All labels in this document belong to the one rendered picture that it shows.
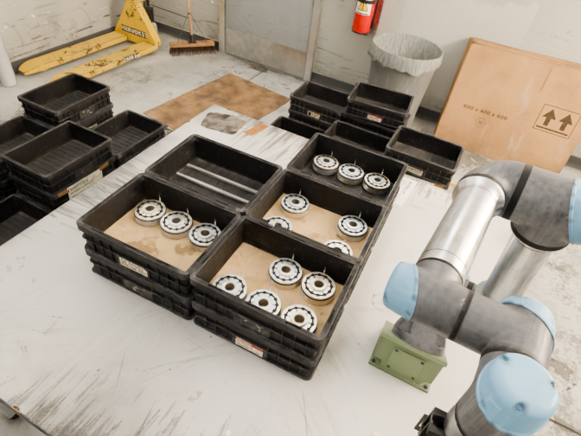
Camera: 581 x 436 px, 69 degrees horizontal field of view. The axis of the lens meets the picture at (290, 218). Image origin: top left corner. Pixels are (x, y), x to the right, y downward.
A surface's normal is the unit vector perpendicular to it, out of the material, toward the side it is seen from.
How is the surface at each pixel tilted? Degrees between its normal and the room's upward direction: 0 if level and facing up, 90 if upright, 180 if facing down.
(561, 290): 0
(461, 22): 90
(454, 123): 73
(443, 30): 90
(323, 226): 0
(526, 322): 4
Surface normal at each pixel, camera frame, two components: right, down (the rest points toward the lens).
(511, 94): -0.42, 0.42
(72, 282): 0.11, -0.73
